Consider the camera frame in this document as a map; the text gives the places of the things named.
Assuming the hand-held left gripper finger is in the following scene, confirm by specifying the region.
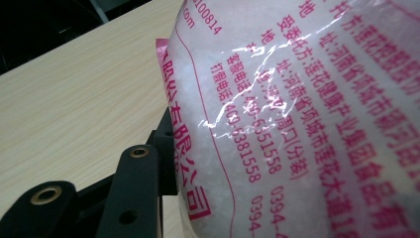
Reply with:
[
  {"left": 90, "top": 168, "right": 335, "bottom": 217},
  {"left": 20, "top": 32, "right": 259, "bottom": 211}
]
[{"left": 147, "top": 107, "right": 179, "bottom": 196}]

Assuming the pink printed plastic bag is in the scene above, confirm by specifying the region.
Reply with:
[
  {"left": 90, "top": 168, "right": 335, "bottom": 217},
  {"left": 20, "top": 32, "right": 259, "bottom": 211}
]
[{"left": 155, "top": 0, "right": 420, "bottom": 238}]

